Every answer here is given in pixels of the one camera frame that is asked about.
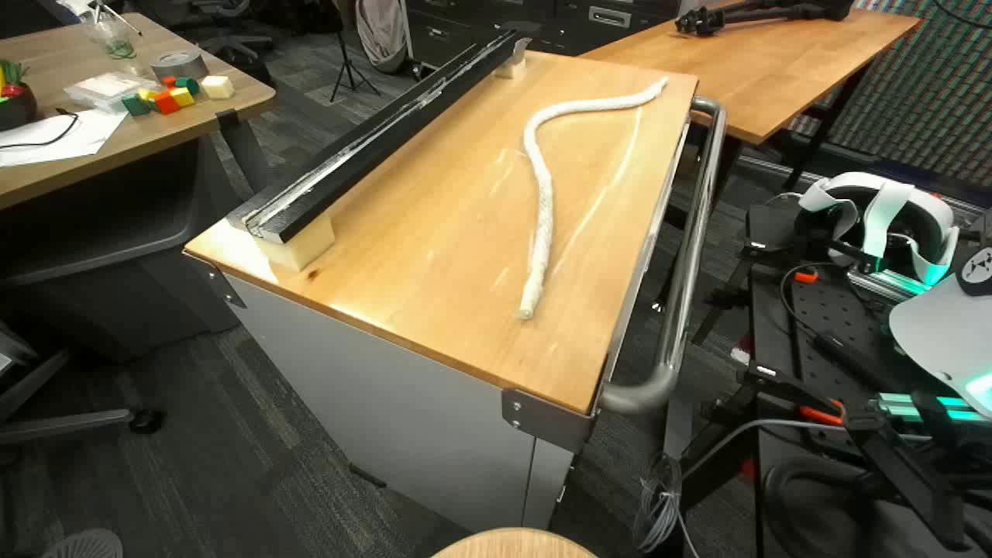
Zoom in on white braided rope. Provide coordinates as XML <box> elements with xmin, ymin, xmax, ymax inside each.
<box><xmin>513</xmin><ymin>77</ymin><xmax>673</xmax><ymax>323</ymax></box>

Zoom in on wooden top tool cart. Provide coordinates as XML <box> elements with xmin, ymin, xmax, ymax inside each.
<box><xmin>186</xmin><ymin>53</ymin><xmax>698</xmax><ymax>524</ymax></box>

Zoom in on near wooden support block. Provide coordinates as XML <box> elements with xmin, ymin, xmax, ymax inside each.
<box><xmin>258</xmin><ymin>214</ymin><xmax>336</xmax><ymax>270</ymax></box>

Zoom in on wooden support block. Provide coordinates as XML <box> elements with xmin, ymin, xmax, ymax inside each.
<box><xmin>258</xmin><ymin>214</ymin><xmax>336</xmax><ymax>270</ymax></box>
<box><xmin>498</xmin><ymin>49</ymin><xmax>528</xmax><ymax>77</ymax></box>

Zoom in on far wooden support block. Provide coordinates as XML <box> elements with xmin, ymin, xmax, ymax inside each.
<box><xmin>498</xmin><ymin>49</ymin><xmax>528</xmax><ymax>77</ymax></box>

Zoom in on round wooden stool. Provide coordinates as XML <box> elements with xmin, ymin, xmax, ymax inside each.
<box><xmin>431</xmin><ymin>525</ymin><xmax>596</xmax><ymax>558</ymax></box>

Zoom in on wooden rear table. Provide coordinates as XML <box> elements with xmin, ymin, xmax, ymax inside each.
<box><xmin>592</xmin><ymin>8</ymin><xmax>919</xmax><ymax>144</ymax></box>

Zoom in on black clamp on table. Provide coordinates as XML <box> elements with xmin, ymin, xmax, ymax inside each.
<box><xmin>674</xmin><ymin>0</ymin><xmax>852</xmax><ymax>38</ymax></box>

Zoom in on cream toy block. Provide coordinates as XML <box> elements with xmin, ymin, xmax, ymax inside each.
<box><xmin>198</xmin><ymin>73</ymin><xmax>235</xmax><ymax>98</ymax></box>

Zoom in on yellow toy block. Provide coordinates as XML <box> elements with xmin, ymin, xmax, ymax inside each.
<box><xmin>170</xmin><ymin>87</ymin><xmax>195</xmax><ymax>109</ymax></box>

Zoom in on wooden side desk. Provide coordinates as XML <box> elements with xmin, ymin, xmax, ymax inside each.
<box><xmin>0</xmin><ymin>13</ymin><xmax>275</xmax><ymax>208</ymax></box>

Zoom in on red toy block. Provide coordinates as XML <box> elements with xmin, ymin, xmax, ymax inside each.
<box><xmin>154</xmin><ymin>88</ymin><xmax>181</xmax><ymax>113</ymax></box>

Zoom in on green toy block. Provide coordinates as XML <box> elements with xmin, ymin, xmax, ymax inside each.
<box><xmin>120</xmin><ymin>96</ymin><xmax>154</xmax><ymax>116</ymax></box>

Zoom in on white VR headset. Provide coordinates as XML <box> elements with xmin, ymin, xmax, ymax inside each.
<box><xmin>797</xmin><ymin>169</ymin><xmax>962</xmax><ymax>297</ymax></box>

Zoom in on clear plastic cup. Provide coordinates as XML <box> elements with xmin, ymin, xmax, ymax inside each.
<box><xmin>92</xmin><ymin>13</ymin><xmax>134</xmax><ymax>58</ymax></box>

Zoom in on white paper sheet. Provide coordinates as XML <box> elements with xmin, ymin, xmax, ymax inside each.
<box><xmin>0</xmin><ymin>109</ymin><xmax>127</xmax><ymax>167</ymax></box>

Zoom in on black fruit bowl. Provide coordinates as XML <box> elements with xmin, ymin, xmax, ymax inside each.
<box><xmin>0</xmin><ymin>58</ymin><xmax>38</xmax><ymax>131</ymax></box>

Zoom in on steel cart handle bar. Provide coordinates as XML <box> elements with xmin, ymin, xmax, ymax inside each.
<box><xmin>597</xmin><ymin>98</ymin><xmax>724</xmax><ymax>414</ymax></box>

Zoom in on long black rail object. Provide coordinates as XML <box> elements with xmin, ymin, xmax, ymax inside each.
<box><xmin>235</xmin><ymin>31</ymin><xmax>530</xmax><ymax>241</ymax></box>

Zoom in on orange handled tool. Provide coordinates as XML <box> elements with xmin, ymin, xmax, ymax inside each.
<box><xmin>740</xmin><ymin>361</ymin><xmax>846</xmax><ymax>427</ymax></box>

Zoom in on grey duct tape roll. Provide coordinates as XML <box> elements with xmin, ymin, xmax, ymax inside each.
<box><xmin>152</xmin><ymin>53</ymin><xmax>207</xmax><ymax>79</ymax></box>

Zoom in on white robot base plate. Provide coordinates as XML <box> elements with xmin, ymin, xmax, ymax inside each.
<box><xmin>888</xmin><ymin>274</ymin><xmax>992</xmax><ymax>411</ymax></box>

